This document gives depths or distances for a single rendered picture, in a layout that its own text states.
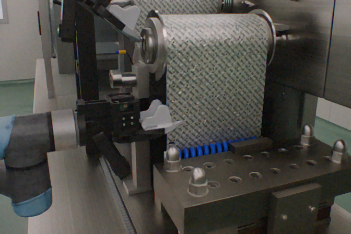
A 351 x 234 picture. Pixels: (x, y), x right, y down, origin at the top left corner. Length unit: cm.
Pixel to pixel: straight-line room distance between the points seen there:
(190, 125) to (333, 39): 34
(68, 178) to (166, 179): 37
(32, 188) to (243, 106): 46
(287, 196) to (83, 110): 39
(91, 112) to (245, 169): 31
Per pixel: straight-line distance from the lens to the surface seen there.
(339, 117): 399
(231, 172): 66
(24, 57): 625
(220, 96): 73
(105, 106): 64
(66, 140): 63
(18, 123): 63
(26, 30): 620
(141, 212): 77
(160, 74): 68
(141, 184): 84
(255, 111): 79
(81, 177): 93
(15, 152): 64
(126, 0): 92
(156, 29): 67
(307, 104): 108
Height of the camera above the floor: 134
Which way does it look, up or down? 17 degrees down
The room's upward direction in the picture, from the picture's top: straight up
